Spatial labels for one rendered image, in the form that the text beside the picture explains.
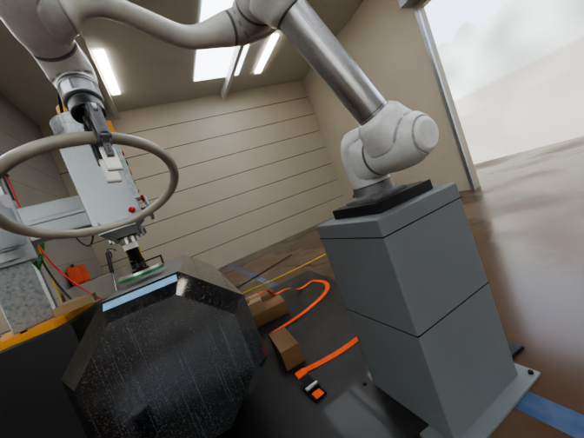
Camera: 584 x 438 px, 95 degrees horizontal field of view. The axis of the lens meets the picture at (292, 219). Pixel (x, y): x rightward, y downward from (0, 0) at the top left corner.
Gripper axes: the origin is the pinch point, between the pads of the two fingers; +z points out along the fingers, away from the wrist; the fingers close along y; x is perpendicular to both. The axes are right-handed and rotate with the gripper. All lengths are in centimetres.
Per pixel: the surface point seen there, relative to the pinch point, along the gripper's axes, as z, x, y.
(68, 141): -7.7, 6.3, -0.1
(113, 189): -41, -15, 68
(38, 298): -29, 24, 151
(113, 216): -29, -12, 74
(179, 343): 39, -17, 74
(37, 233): -7.8, 15.8, 38.6
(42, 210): -76, 11, 130
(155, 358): 39, -8, 79
